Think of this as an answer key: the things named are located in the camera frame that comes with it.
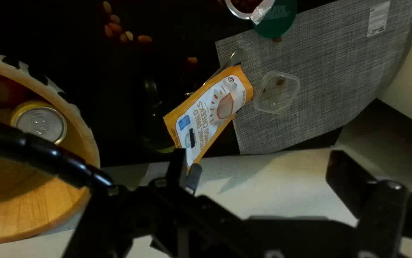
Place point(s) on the white rimmed cup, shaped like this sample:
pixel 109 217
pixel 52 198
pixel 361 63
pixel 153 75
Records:
pixel 249 10

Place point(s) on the grey woven placemat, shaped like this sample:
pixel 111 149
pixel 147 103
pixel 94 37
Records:
pixel 329 72

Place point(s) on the glossy black cup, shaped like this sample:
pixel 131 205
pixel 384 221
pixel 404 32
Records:
pixel 157 119

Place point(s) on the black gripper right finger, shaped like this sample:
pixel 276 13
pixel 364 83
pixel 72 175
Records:
pixel 368 198

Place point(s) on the yellow drink can silver lid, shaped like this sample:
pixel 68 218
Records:
pixel 39 122

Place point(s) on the clear plastic lid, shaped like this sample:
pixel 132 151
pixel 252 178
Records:
pixel 276 92

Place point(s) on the white placemat label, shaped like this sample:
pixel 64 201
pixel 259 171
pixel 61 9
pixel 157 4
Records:
pixel 378 17

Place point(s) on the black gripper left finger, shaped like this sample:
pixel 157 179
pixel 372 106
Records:
pixel 183 174

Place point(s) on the orange white snack pouch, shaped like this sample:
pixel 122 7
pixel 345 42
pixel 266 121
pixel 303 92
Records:
pixel 210 112

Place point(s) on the wooden bowl with black-white outside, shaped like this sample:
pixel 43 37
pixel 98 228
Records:
pixel 33 195

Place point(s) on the brown nut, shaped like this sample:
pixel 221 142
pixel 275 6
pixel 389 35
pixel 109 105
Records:
pixel 108 32
pixel 107 6
pixel 193 60
pixel 127 36
pixel 115 19
pixel 144 39

